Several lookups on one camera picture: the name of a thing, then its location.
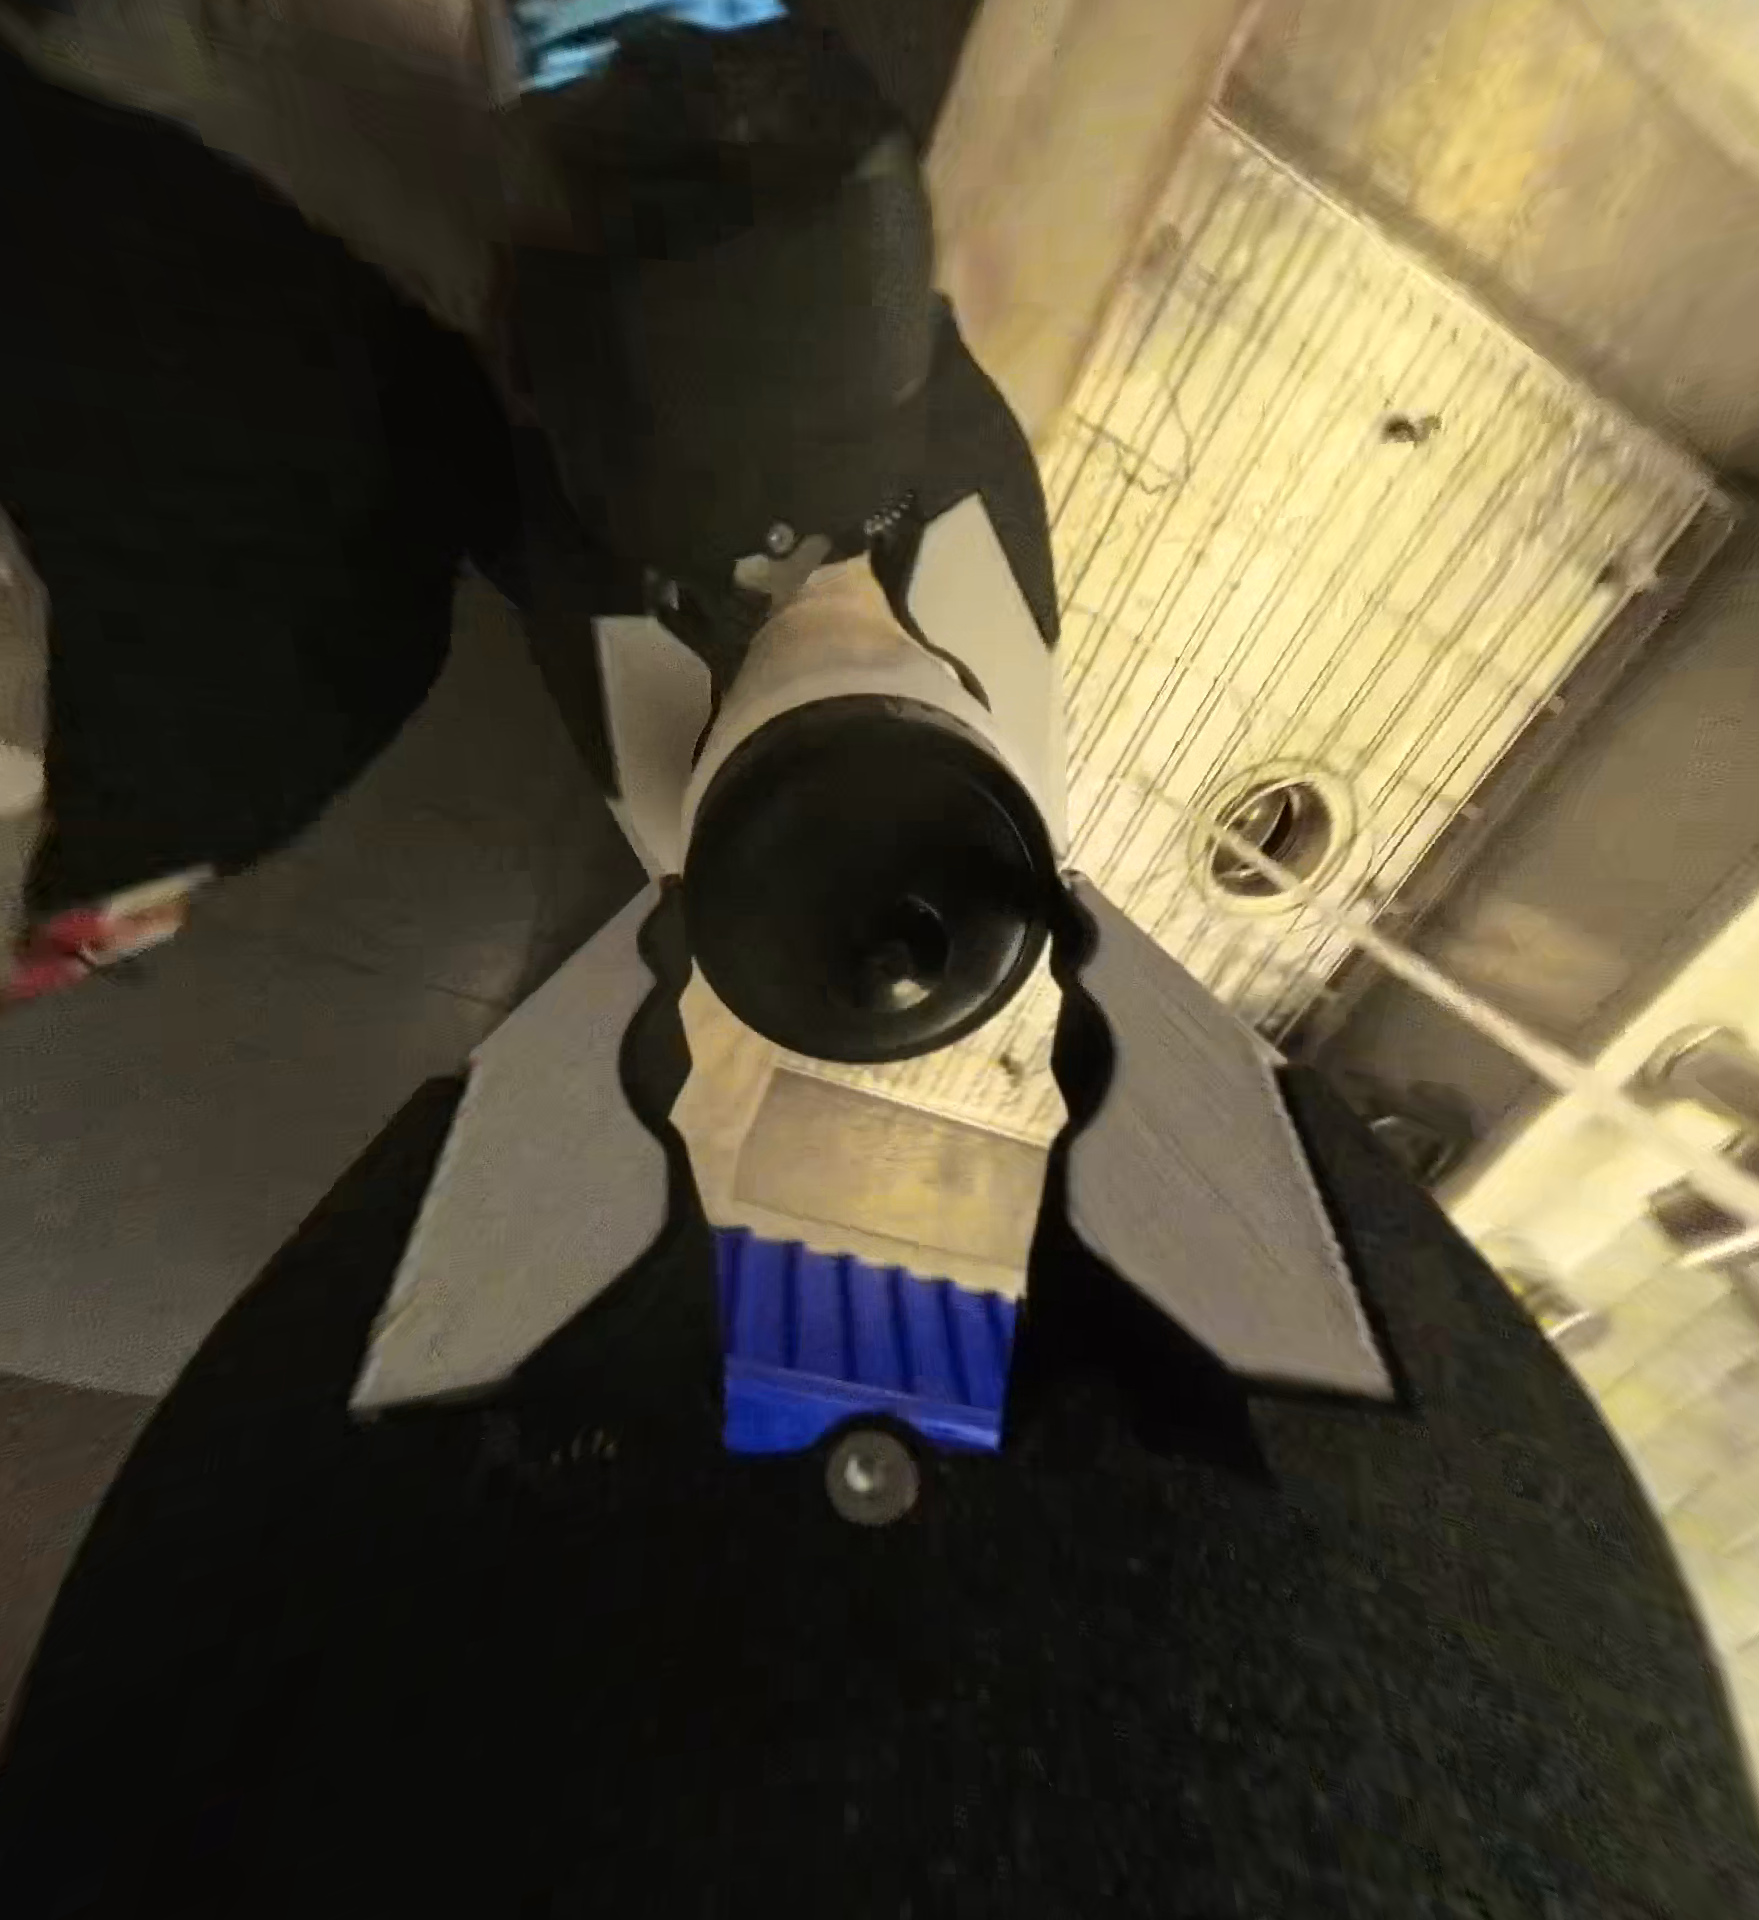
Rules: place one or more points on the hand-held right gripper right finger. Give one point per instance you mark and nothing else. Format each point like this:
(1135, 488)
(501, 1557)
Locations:
(1211, 1185)

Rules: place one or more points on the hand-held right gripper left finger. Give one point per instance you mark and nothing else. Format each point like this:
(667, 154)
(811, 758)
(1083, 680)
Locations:
(535, 1201)

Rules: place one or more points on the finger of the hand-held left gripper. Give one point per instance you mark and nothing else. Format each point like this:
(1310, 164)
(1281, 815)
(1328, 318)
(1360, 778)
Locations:
(977, 600)
(641, 720)

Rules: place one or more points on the black bottle cap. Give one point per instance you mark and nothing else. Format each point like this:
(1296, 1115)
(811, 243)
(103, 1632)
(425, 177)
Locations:
(821, 871)

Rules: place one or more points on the blue plastic bin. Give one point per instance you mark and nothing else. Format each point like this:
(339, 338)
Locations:
(865, 1334)

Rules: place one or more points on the person's black pants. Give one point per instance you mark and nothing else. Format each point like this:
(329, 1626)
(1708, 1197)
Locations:
(219, 571)

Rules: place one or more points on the person's red white shoe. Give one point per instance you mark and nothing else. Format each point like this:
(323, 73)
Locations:
(69, 944)

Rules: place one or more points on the stainless steel faucet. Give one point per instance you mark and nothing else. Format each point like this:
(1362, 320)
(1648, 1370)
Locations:
(1734, 1081)

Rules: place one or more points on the stainless steel sink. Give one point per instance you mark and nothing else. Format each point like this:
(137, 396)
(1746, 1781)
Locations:
(1494, 194)

